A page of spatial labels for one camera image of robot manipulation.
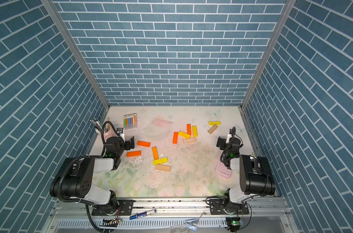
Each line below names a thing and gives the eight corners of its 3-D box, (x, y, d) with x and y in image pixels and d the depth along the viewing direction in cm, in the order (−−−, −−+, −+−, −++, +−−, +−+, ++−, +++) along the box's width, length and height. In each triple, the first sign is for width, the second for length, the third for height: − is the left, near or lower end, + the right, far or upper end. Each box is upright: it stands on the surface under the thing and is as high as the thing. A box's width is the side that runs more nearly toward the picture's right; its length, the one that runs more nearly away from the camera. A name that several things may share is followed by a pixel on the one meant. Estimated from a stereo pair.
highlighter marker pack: (124, 129, 108) (123, 128, 106) (124, 116, 117) (123, 115, 115) (137, 127, 110) (137, 125, 108) (136, 114, 118) (136, 112, 117)
